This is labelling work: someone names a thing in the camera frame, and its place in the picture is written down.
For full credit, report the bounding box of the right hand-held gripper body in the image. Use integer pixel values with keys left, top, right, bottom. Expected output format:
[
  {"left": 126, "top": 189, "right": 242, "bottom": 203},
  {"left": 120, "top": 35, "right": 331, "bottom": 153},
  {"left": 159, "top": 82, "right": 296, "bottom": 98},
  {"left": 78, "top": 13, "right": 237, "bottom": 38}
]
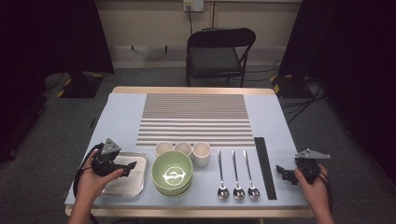
[{"left": 293, "top": 147, "right": 332, "bottom": 185}]

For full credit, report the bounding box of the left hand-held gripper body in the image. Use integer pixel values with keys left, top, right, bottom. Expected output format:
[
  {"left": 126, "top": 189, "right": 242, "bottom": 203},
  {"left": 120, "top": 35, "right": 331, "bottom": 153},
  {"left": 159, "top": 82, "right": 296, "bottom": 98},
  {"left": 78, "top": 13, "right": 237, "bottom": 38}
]
[{"left": 91, "top": 138, "right": 125, "bottom": 177}]

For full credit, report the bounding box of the white square plate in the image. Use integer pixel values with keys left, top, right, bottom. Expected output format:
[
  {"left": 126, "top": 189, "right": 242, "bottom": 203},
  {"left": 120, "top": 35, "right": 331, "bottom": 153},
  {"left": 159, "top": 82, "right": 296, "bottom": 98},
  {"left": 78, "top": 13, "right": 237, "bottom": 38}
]
[{"left": 101, "top": 151, "right": 149, "bottom": 198}]

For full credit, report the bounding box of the row of black chopsticks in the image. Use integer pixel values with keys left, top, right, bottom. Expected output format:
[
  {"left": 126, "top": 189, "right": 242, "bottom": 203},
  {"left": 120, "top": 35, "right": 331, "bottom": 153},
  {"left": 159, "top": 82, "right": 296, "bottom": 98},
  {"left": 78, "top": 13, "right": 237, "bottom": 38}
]
[{"left": 253, "top": 136, "right": 278, "bottom": 201}]

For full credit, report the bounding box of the metal spoon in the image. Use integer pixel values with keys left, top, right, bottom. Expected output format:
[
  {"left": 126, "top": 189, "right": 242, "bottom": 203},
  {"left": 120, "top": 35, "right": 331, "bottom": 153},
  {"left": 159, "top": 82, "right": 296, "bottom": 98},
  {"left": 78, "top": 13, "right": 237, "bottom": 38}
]
[
  {"left": 231, "top": 149, "right": 247, "bottom": 201},
  {"left": 216, "top": 149, "right": 231, "bottom": 201},
  {"left": 243, "top": 149, "right": 262, "bottom": 200}
]

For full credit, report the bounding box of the person's right hand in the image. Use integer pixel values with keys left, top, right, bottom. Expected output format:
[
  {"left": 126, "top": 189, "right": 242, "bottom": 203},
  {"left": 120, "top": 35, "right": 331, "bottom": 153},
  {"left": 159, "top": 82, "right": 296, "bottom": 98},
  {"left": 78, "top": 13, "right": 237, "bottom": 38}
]
[{"left": 293, "top": 164, "right": 331, "bottom": 204}]

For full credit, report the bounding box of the person's left hand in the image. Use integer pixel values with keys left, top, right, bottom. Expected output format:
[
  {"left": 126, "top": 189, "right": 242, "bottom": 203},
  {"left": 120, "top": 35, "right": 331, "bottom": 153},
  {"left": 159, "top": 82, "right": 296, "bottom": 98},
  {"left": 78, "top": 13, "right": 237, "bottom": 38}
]
[{"left": 75, "top": 152, "right": 125, "bottom": 200}]

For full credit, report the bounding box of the white cup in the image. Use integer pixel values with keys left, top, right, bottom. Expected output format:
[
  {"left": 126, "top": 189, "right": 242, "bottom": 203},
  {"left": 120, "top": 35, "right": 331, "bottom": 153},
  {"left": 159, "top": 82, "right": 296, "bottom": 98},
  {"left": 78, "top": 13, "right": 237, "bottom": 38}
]
[
  {"left": 173, "top": 141, "right": 193, "bottom": 158},
  {"left": 191, "top": 141, "right": 212, "bottom": 168},
  {"left": 154, "top": 141, "right": 174, "bottom": 157}
]

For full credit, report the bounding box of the light blue table mat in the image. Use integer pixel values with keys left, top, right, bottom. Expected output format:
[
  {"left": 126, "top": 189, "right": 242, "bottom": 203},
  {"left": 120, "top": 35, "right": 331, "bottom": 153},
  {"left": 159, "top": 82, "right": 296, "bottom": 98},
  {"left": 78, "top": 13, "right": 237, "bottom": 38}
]
[{"left": 64, "top": 92, "right": 312, "bottom": 209}]

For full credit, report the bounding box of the black taped stand base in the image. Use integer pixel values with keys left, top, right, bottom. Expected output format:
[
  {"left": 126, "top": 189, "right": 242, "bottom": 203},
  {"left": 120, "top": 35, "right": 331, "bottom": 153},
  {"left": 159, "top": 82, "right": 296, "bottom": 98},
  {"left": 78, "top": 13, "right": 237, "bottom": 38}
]
[
  {"left": 56, "top": 72, "right": 106, "bottom": 100},
  {"left": 270, "top": 74, "right": 312, "bottom": 100}
]

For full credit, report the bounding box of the grey striped placemat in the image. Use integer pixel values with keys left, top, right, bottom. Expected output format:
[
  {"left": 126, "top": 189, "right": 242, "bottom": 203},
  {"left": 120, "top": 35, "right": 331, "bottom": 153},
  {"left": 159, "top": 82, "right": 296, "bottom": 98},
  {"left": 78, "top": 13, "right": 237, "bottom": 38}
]
[{"left": 135, "top": 93, "right": 256, "bottom": 147}]

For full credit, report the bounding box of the grey round floor base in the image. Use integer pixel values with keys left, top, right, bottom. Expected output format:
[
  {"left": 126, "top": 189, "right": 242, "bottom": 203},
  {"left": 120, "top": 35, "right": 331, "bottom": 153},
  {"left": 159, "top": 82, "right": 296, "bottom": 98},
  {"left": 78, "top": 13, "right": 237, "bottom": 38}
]
[{"left": 44, "top": 72, "right": 70, "bottom": 92}]

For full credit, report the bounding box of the black curtain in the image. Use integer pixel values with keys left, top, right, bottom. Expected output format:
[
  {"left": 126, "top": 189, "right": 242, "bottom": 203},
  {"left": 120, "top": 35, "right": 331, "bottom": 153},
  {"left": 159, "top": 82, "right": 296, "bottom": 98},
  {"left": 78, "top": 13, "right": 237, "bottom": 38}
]
[
  {"left": 0, "top": 0, "right": 116, "bottom": 162},
  {"left": 277, "top": 0, "right": 396, "bottom": 188}
]

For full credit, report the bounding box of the black folding chair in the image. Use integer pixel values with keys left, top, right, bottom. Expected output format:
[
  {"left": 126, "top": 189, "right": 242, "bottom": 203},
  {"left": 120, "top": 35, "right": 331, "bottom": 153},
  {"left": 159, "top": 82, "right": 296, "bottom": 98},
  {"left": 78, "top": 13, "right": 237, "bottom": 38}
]
[{"left": 185, "top": 27, "right": 257, "bottom": 88}]

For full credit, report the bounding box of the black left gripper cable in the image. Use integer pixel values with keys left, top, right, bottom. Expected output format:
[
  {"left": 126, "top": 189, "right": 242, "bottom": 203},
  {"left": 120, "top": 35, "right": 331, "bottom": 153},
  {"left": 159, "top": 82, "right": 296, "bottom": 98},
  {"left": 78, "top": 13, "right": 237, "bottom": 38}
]
[{"left": 72, "top": 142, "right": 106, "bottom": 224}]

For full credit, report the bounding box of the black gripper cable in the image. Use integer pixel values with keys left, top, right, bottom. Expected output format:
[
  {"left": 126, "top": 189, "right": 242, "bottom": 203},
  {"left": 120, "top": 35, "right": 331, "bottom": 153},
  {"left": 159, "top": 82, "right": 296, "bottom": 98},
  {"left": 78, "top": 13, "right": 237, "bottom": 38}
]
[
  {"left": 72, "top": 142, "right": 106, "bottom": 224},
  {"left": 317, "top": 169, "right": 334, "bottom": 216}
]

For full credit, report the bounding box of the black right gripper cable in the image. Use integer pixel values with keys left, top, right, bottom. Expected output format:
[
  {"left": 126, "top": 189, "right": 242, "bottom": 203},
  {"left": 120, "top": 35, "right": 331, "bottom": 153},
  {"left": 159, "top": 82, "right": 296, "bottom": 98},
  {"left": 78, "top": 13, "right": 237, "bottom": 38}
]
[{"left": 317, "top": 169, "right": 334, "bottom": 216}]

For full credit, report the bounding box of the bundle of black floor cables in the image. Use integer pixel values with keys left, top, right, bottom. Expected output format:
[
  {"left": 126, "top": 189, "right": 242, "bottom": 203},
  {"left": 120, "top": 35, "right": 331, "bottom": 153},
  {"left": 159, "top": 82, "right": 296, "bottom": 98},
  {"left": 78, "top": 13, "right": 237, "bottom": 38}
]
[{"left": 244, "top": 60, "right": 328, "bottom": 125}]

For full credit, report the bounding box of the black outlet cable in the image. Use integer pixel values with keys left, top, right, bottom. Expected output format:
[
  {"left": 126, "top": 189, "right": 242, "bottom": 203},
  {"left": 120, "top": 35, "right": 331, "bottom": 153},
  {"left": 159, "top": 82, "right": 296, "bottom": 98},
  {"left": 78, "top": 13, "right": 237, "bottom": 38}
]
[{"left": 186, "top": 4, "right": 194, "bottom": 35}]

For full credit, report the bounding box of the white wall power outlet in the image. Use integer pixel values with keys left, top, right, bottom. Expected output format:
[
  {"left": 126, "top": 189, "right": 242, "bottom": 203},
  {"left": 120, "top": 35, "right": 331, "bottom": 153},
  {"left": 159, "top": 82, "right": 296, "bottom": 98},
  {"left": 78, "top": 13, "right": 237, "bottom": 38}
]
[{"left": 182, "top": 0, "right": 205, "bottom": 13}]

